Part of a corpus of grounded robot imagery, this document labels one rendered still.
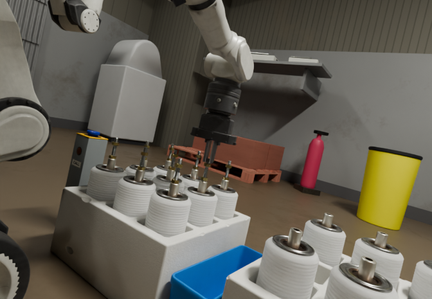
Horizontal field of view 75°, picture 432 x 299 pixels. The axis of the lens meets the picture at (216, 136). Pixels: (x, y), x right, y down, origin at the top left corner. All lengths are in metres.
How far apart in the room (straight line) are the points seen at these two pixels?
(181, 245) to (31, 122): 0.42
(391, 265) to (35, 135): 0.81
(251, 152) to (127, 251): 2.07
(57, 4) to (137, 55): 2.55
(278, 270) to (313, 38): 3.43
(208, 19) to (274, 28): 3.44
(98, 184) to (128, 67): 2.75
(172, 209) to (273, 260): 0.24
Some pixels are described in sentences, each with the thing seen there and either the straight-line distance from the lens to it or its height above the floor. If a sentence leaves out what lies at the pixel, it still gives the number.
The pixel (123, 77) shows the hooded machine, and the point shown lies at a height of 0.76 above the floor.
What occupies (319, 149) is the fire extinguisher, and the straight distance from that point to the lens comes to 2.99.
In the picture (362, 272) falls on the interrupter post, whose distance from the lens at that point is 0.53.
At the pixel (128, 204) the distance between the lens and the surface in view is 0.72.
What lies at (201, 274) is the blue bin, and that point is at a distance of 0.72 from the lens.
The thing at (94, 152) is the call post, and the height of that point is 0.27.
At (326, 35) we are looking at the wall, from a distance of 3.77.
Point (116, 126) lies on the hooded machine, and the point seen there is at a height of 0.20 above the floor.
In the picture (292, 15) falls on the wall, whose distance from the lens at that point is 4.03.
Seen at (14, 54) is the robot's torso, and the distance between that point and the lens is 0.75.
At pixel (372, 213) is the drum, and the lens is 2.41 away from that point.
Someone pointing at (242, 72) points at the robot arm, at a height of 0.58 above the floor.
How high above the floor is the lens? 0.43
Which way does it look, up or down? 2 degrees down
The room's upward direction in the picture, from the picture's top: 13 degrees clockwise
